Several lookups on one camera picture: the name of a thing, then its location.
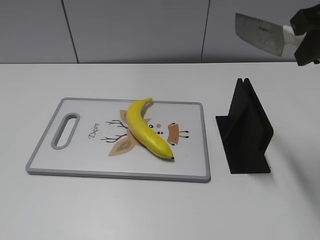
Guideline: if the black knife stand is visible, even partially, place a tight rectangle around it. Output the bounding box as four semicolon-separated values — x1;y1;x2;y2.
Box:
215;78;274;174

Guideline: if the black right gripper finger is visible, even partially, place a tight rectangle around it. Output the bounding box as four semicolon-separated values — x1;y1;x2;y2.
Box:
290;8;316;35
294;30;320;66

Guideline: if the white grey-rimmed cutting board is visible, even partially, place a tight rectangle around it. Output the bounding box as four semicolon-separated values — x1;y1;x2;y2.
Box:
25;97;211;183

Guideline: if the yellow plastic banana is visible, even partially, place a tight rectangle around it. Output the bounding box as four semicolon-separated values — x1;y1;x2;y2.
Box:
126;97;175;160

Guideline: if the cleaver with white handle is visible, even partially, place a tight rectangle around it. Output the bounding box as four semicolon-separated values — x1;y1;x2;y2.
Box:
234;13;306;57

